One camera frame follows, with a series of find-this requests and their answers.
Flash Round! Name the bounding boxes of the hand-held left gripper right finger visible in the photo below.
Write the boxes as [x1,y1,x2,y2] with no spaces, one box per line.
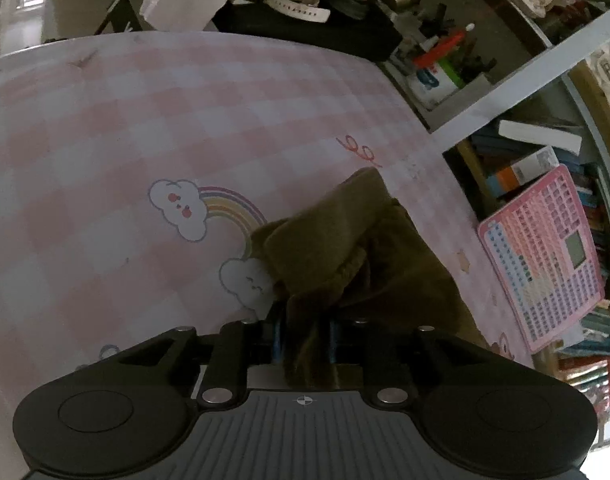
[327,316,492,407]

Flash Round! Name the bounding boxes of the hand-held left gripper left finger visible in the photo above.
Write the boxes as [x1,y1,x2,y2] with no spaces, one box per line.
[118,306,287,407]

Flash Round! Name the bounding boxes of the olive brown fleece garment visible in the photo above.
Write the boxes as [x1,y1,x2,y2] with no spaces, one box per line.
[250,167,487,392]

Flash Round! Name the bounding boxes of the pink toy learning tablet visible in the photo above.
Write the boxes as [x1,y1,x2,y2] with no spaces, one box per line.
[477,163,606,354]

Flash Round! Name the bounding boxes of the pink checkered rainbow table mat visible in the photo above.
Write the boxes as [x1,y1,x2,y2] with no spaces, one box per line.
[0,30,536,441]

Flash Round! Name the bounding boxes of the orange and white box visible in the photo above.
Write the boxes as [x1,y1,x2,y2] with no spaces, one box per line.
[494,145,560,197]

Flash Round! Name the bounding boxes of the white stationery box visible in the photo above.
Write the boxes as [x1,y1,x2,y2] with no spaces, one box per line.
[385,35,496,112]

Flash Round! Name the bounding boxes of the row of shelf books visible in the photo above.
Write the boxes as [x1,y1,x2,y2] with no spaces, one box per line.
[469,125,610,411]

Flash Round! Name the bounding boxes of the white book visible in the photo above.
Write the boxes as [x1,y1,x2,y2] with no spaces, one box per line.
[497,119,584,157]

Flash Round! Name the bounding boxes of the orange marker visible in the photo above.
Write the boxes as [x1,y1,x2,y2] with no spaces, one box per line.
[412,30,466,68]

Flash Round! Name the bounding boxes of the black bag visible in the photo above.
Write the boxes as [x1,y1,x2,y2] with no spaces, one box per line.
[211,0,403,62]

